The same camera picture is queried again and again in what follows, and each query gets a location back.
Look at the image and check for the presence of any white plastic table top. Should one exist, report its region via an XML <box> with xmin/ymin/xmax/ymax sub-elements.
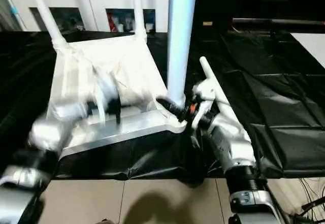
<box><xmin>48</xmin><ymin>34</ymin><xmax>188</xmax><ymax>159</ymax></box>

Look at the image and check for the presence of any white plastic table leg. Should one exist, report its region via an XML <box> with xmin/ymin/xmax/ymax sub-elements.
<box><xmin>199</xmin><ymin>56</ymin><xmax>232</xmax><ymax>115</ymax></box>
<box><xmin>166</xmin><ymin>0</ymin><xmax>199</xmax><ymax>109</ymax></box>
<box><xmin>131</xmin><ymin>0</ymin><xmax>149</xmax><ymax>42</ymax></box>
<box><xmin>24</xmin><ymin>0</ymin><xmax>69</xmax><ymax>51</ymax></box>

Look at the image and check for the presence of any black work mat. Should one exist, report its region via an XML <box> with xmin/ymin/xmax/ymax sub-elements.
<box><xmin>0</xmin><ymin>29</ymin><xmax>325</xmax><ymax>181</ymax></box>

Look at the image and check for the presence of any black horizontal bar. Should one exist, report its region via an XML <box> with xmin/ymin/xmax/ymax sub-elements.
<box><xmin>232</xmin><ymin>18</ymin><xmax>325</xmax><ymax>28</ymax></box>

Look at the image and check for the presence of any dark cabinet with yellow label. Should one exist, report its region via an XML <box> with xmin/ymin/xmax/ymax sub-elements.
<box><xmin>168</xmin><ymin>0</ymin><xmax>325</xmax><ymax>34</ymax></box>

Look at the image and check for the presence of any white flat board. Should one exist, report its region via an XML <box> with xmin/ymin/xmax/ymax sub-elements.
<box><xmin>290</xmin><ymin>33</ymin><xmax>325</xmax><ymax>68</ymax></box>

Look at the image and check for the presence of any grey curtain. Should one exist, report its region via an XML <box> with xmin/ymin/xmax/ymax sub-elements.
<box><xmin>0</xmin><ymin>0</ymin><xmax>18</xmax><ymax>31</ymax></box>

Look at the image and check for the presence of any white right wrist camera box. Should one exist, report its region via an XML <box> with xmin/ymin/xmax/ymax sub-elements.
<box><xmin>191</xmin><ymin>78</ymin><xmax>220</xmax><ymax>132</ymax></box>

